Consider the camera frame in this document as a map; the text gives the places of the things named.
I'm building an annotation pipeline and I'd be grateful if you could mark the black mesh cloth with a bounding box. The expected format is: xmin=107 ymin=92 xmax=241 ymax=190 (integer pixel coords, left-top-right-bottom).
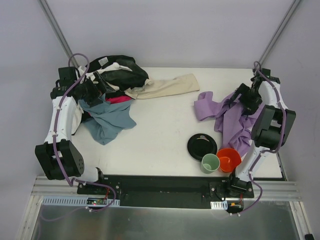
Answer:
xmin=86 ymin=55 xmax=149 ymax=91

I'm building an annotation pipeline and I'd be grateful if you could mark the white cloth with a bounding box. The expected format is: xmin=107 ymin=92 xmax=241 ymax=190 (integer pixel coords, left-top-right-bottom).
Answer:
xmin=71 ymin=62 xmax=136 ymax=136

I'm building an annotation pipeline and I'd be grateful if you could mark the lilac cloth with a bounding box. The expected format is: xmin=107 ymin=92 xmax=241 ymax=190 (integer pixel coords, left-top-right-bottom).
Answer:
xmin=194 ymin=91 xmax=264 ymax=157

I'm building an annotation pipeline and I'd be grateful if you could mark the blue-grey cloth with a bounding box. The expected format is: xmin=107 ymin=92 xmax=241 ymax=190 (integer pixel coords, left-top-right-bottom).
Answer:
xmin=79 ymin=100 xmax=137 ymax=145

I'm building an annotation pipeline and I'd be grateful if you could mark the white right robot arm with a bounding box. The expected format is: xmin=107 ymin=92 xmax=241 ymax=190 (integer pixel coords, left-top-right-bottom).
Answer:
xmin=225 ymin=61 xmax=296 ymax=197

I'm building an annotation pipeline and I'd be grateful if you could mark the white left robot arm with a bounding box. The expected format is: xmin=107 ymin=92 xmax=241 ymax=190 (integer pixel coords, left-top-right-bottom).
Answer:
xmin=35 ymin=66 xmax=114 ymax=184

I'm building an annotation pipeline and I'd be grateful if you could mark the magenta cloth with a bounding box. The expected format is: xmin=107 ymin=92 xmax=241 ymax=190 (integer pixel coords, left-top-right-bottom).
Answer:
xmin=105 ymin=95 xmax=132 ymax=104

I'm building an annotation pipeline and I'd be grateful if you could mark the beige folded cloth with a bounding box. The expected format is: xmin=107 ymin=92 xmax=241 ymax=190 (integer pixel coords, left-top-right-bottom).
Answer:
xmin=124 ymin=74 xmax=200 ymax=100

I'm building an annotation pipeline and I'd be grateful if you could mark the cream black tote bag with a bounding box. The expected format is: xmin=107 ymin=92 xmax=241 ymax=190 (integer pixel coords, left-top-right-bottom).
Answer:
xmin=76 ymin=66 xmax=151 ymax=100

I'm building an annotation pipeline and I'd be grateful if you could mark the orange bowl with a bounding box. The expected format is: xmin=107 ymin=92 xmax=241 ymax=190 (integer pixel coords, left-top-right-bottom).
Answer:
xmin=216 ymin=148 xmax=242 ymax=173

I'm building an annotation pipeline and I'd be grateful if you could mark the pale green cup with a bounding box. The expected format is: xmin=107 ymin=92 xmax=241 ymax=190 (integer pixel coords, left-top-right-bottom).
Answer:
xmin=200 ymin=153 xmax=221 ymax=174

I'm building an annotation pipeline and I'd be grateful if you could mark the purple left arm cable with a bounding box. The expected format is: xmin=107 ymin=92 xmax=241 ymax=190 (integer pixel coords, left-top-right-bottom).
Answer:
xmin=53 ymin=52 xmax=117 ymax=201

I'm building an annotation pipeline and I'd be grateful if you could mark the left aluminium frame post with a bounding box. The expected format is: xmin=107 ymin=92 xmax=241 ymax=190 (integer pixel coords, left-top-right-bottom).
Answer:
xmin=37 ymin=0 xmax=73 ymax=58

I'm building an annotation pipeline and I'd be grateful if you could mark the aluminium frame post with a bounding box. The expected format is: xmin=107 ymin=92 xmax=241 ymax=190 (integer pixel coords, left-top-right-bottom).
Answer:
xmin=37 ymin=0 xmax=73 ymax=58
xmin=259 ymin=0 xmax=303 ymax=65

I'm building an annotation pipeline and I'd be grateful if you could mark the aluminium front rail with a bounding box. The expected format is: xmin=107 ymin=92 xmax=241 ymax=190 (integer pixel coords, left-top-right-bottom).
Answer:
xmin=31 ymin=176 xmax=302 ymax=202

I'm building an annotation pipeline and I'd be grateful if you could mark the right aluminium frame post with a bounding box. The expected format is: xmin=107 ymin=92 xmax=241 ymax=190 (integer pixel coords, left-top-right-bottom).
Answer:
xmin=259 ymin=0 xmax=303 ymax=65

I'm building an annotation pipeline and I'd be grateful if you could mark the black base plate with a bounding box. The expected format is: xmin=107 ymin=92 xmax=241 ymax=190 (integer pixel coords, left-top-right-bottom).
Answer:
xmin=77 ymin=175 xmax=254 ymax=209

